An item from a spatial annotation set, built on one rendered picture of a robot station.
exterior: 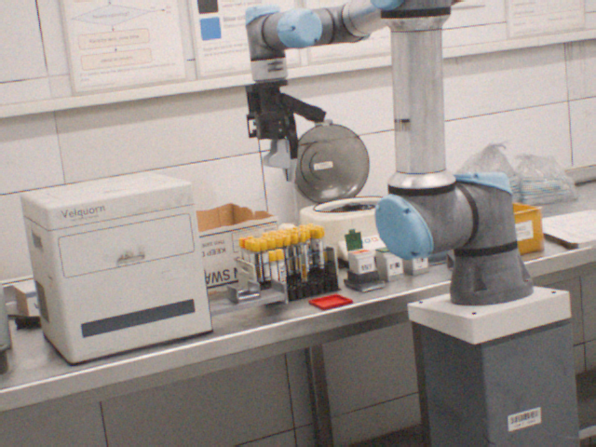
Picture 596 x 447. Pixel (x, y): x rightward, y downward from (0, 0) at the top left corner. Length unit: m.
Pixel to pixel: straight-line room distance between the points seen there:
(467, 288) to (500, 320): 0.10
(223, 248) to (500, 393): 0.76
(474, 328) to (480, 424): 0.19
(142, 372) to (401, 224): 0.56
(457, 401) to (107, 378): 0.64
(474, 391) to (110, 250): 0.70
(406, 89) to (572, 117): 1.57
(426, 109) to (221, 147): 1.02
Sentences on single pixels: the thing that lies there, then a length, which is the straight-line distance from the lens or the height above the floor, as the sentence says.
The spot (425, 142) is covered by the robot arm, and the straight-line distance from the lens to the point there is 1.64.
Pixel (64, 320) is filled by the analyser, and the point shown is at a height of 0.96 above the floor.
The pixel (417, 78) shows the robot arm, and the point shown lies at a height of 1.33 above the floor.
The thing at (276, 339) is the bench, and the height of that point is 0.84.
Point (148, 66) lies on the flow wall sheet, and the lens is 2.49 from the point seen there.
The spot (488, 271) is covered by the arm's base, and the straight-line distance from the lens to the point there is 1.76.
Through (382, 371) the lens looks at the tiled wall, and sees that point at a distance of 2.88.
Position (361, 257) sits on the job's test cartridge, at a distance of 2.09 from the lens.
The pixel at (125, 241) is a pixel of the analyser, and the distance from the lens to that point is 1.83.
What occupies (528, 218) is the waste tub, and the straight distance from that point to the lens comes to 2.28.
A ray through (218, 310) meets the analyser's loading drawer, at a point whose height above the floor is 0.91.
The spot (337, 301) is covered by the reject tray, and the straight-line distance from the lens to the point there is 2.02.
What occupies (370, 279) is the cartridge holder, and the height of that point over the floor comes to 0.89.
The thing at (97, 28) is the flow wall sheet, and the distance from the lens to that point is 2.45.
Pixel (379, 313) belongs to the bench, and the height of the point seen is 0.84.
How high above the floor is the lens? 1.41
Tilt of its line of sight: 10 degrees down
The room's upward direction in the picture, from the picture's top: 7 degrees counter-clockwise
